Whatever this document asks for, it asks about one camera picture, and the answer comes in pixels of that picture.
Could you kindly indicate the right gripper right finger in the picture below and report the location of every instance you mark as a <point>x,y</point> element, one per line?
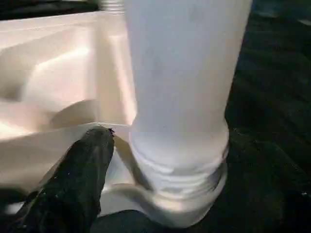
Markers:
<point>267,184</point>

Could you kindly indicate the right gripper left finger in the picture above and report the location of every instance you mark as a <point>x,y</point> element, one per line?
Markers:
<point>73,182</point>

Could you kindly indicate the white plastic table top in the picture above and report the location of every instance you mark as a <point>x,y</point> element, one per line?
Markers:
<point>60,85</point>

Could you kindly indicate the white plastic table leg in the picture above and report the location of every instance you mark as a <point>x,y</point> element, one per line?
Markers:
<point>182,72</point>
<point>113,4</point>

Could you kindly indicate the black plastic cover mat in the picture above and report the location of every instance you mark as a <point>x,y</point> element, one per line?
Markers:
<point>272,85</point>

